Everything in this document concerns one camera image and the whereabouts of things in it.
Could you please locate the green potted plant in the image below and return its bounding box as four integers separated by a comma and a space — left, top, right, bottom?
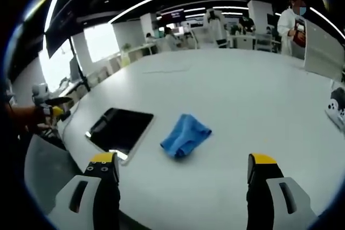
120, 42, 133, 67

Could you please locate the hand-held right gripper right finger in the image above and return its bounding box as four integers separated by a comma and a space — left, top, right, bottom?
246, 153, 319, 230

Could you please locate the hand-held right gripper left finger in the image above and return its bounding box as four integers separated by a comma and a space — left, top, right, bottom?
47, 152, 121, 230

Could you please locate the blue cleaning cloth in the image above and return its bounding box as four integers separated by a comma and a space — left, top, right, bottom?
160, 113, 212, 159

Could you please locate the white humanoid robot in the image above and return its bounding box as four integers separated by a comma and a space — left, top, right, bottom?
203, 8, 227, 50

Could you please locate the white partition panel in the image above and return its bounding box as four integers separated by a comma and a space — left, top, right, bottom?
303, 16, 344, 81

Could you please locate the dark red bag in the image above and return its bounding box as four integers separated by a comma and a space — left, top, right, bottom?
293, 17, 307, 48

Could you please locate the black monitor on stand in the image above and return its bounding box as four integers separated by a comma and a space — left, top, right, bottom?
44, 0, 92, 93

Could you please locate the rectangular dark mirror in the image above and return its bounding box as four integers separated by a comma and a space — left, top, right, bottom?
85, 107, 155, 166

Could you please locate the white game controller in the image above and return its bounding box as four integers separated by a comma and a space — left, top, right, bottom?
324, 86, 345, 131

